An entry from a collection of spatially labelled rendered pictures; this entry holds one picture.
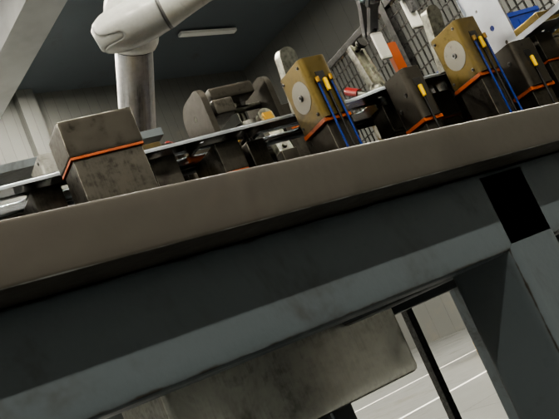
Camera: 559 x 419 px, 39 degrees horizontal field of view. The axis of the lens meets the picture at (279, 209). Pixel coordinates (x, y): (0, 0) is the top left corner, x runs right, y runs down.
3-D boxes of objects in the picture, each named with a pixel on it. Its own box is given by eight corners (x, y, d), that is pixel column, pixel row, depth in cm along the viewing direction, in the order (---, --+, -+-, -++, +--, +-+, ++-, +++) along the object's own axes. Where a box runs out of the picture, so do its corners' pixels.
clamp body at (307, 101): (387, 234, 131) (303, 51, 137) (353, 256, 141) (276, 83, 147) (418, 224, 134) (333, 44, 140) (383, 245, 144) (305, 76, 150)
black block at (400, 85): (477, 204, 142) (407, 61, 148) (445, 222, 151) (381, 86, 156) (497, 196, 145) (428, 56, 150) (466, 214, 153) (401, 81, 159)
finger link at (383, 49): (371, 32, 187) (369, 34, 187) (383, 59, 185) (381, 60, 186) (380, 31, 188) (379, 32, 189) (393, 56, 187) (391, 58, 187)
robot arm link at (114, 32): (148, -10, 183) (148, -23, 194) (78, 24, 184) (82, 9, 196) (175, 40, 189) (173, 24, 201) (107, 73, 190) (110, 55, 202)
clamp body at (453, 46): (544, 175, 145) (461, 11, 151) (503, 199, 155) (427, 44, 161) (568, 167, 148) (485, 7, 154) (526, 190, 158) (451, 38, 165)
